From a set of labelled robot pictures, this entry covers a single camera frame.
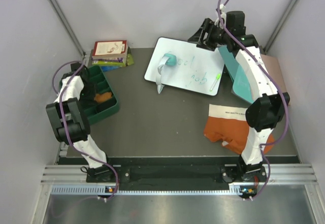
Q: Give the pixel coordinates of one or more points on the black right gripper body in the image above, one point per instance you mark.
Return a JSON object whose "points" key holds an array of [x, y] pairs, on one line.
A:
{"points": [[222, 38]]}

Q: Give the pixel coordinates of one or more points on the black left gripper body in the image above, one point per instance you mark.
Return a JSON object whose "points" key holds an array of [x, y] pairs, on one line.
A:
{"points": [[88, 93]]}

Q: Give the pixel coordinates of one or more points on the mustard brown underwear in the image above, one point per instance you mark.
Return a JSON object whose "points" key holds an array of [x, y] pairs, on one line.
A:
{"points": [[101, 98]]}

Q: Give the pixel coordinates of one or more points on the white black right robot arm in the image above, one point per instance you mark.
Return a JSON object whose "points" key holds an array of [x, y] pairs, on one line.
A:
{"points": [[269, 103]]}

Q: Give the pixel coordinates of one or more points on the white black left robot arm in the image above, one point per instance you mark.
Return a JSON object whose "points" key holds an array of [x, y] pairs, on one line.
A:
{"points": [[70, 124]]}

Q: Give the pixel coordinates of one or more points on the orange underwear white waistband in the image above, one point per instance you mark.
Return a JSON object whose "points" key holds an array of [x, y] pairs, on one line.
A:
{"points": [[228, 125]]}

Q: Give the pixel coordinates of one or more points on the green divided plastic tray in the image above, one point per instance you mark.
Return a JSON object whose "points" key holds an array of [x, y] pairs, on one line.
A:
{"points": [[106, 107]]}

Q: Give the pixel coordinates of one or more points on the dark teal folding board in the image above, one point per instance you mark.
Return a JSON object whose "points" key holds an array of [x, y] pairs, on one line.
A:
{"points": [[227, 59]]}

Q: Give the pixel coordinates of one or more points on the blue cover book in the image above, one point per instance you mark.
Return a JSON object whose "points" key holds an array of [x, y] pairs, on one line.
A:
{"points": [[110, 68]]}

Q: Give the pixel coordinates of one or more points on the white dry-erase board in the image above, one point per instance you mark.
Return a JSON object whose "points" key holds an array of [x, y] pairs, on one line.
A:
{"points": [[195, 70]]}

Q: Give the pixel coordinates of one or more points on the green whiteboard marker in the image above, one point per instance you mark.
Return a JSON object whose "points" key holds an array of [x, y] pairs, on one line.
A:
{"points": [[215, 82]]}

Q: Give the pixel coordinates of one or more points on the pink folding board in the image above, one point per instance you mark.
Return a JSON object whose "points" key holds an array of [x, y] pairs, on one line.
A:
{"points": [[274, 70]]}

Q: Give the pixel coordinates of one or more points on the red cover book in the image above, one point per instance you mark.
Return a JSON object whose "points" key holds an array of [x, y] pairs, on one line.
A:
{"points": [[110, 49]]}

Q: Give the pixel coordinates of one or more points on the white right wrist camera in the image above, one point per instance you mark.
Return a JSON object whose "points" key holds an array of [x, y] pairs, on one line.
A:
{"points": [[222, 14]]}

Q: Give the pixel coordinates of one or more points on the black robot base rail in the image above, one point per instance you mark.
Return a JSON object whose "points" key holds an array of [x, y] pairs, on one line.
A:
{"points": [[175, 173]]}

